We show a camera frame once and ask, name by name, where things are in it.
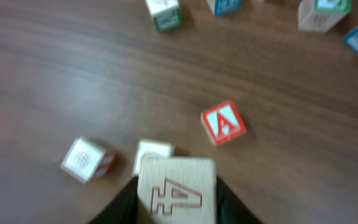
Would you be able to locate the plain wooden block green side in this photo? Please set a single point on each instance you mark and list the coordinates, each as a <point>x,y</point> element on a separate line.
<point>177,190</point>

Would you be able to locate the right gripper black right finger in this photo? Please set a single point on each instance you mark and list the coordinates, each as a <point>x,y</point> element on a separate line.
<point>230,209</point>

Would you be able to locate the green top wooden block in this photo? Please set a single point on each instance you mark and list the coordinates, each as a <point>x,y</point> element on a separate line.
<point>321,15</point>

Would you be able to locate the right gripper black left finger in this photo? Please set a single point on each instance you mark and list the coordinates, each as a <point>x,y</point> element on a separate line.
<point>122,209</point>

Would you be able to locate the red A wooden block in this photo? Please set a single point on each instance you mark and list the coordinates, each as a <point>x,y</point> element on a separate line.
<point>223,123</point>

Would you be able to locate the plain engraved wooden block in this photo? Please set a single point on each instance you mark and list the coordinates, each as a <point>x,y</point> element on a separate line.
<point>86,160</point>

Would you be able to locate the green J wooden block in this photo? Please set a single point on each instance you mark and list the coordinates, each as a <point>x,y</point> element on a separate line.
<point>151,148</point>

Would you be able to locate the blue H wooden block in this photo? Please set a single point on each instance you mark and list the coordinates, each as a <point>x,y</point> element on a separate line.
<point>220,7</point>

